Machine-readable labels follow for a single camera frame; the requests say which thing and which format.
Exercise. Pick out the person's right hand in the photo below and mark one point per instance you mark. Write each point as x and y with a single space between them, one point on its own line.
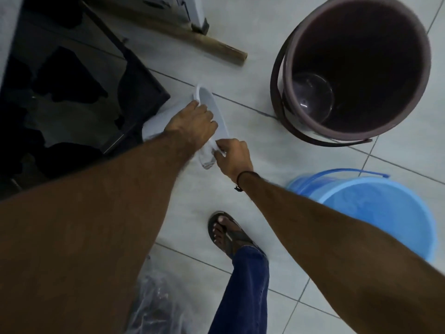
236 158

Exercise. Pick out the person's left hand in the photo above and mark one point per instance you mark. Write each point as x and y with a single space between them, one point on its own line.
189 126

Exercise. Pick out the person's left fingers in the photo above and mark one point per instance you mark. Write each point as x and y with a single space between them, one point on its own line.
208 123

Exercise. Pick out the person's right fingers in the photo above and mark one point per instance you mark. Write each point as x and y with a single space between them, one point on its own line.
222 146

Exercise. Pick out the white shoe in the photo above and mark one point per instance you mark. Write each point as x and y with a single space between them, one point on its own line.
217 113

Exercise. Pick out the person's right forearm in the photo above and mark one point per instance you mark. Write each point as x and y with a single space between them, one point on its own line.
330 246

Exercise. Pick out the person's left forearm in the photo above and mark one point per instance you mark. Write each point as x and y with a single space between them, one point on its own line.
87 222

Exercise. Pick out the black wristband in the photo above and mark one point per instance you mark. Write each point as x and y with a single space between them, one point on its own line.
247 173

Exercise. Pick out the black shoe rack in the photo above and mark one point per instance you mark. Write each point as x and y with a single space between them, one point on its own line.
139 90

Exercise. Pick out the wooden stick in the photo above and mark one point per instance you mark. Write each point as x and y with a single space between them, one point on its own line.
194 39

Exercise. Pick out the brown flip-flop sandal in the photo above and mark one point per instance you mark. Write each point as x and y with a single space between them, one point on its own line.
240 236

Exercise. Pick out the clear plastic cup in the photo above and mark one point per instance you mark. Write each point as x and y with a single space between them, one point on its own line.
313 97

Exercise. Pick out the white appliance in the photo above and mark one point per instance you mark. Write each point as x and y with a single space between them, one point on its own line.
189 12

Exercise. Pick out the person's leg in blue jeans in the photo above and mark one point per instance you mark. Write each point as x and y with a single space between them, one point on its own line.
243 292

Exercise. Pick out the black shoe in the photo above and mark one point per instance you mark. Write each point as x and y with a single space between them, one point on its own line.
66 78

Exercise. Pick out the dark brown plastic bucket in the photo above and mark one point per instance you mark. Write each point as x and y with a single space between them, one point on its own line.
354 66

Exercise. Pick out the blue plastic bucket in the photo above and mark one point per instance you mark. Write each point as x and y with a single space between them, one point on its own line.
375 212

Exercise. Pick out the clear plastic bag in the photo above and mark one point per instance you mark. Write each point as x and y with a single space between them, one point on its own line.
160 302

